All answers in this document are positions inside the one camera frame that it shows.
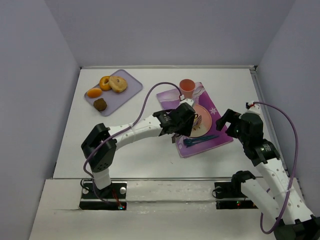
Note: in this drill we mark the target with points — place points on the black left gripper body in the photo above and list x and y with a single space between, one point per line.
184 127

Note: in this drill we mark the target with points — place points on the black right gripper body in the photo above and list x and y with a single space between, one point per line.
225 120

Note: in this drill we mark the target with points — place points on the dark brown croissant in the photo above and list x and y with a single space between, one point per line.
100 104

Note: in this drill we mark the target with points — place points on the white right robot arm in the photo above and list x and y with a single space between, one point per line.
293 220

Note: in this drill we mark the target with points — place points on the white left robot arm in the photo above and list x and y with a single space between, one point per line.
101 144

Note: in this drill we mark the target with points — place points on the chocolate chip bread roll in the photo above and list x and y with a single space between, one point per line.
118 84

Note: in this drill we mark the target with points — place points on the orange bread roll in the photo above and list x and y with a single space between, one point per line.
94 92

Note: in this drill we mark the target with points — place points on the blue plastic fork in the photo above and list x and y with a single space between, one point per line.
197 142

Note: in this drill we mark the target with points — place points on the pink and cream plate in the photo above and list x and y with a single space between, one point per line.
202 123

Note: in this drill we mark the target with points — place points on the purple snowflake placemat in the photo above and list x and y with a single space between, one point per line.
188 146

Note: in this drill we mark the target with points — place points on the blue plastic knife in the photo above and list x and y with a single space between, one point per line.
205 139

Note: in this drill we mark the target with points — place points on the pink plastic cup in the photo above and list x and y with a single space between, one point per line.
187 87

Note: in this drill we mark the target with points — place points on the lilac serving tray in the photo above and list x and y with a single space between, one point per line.
116 100

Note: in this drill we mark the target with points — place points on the orange glazed donut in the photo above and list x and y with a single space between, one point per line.
104 83

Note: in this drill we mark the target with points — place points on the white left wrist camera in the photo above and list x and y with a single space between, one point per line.
184 100

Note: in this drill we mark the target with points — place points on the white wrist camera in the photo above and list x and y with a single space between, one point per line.
253 108
184 100

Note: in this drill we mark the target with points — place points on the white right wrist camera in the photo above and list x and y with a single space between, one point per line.
253 108

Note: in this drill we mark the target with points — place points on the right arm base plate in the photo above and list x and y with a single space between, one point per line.
229 198

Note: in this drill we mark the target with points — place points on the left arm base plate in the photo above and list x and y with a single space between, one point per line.
111 198

